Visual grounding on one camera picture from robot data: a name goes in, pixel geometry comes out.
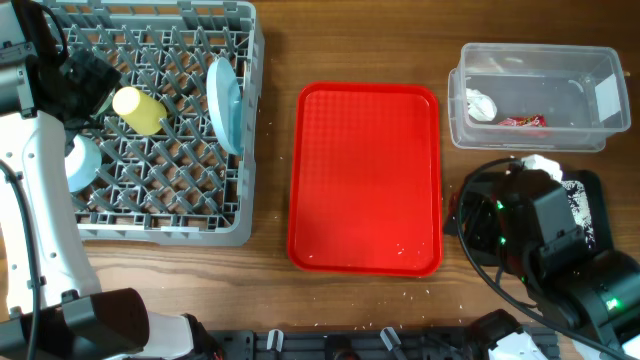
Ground yellow cup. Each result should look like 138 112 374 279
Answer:
112 86 167 136

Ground green bowl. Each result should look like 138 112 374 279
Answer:
95 90 115 116

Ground clear plastic bin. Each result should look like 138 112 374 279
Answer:
448 43 631 152

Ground red plastic tray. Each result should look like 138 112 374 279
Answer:
287 81 443 277

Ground large light blue plate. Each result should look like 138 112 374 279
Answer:
206 57 242 155

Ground red snack wrapper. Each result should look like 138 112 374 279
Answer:
498 114 546 128

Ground small light blue bowl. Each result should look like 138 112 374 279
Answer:
65 135 102 193

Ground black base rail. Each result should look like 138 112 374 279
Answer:
204 325 561 360

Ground black tray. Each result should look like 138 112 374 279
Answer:
462 168 612 268

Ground grey dishwasher rack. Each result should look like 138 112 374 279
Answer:
50 1 265 246

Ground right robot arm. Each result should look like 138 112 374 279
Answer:
445 164 639 359

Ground white napkin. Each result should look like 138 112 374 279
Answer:
466 88 497 122

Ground spilled rice grains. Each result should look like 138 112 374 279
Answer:
561 180 595 249

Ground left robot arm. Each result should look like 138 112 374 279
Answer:
1 1 225 359

